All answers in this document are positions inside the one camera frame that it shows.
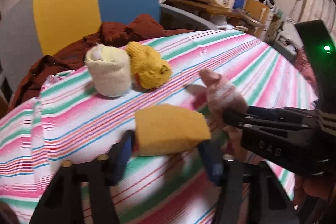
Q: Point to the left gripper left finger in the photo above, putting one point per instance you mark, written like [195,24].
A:
[108,170]

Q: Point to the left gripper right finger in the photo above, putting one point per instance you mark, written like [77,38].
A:
[228,176]

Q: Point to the orange sponge block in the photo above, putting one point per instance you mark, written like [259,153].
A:
[167,129]

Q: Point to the pink striped sock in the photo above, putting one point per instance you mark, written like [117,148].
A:
[222,95]

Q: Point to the right hand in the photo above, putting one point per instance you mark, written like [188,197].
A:
[321,187]

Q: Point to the cream rolled sock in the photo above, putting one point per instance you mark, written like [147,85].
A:
[109,68]

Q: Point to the yellow rolled sock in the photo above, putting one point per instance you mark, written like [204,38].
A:
[148,68]

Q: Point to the dark red blanket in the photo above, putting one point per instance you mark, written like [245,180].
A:
[72,56]

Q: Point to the small white fan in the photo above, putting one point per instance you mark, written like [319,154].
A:
[269,3]

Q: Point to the blue kettle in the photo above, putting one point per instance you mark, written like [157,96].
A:
[239,4]

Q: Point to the wooden desk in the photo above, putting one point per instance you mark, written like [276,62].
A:
[214,10]

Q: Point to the grey yellow blue headboard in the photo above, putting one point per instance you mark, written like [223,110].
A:
[34,28]

